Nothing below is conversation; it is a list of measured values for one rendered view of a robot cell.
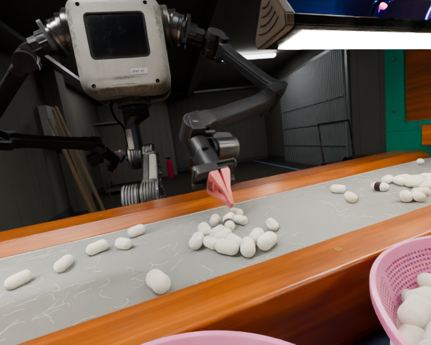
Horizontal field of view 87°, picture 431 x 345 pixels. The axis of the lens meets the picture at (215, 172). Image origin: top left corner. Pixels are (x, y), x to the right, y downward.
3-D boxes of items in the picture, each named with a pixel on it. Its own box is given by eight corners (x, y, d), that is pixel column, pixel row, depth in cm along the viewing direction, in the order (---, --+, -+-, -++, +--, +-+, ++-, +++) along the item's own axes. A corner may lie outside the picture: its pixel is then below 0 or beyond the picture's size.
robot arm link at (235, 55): (284, 107, 93) (298, 85, 85) (266, 116, 85) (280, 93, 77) (210, 50, 106) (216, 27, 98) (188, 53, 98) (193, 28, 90)
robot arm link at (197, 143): (183, 151, 60) (187, 133, 56) (207, 149, 63) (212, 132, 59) (192, 169, 55) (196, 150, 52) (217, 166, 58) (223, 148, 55)
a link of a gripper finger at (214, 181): (256, 189, 45) (234, 158, 51) (223, 198, 43) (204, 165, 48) (249, 209, 50) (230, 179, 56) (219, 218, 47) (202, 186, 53)
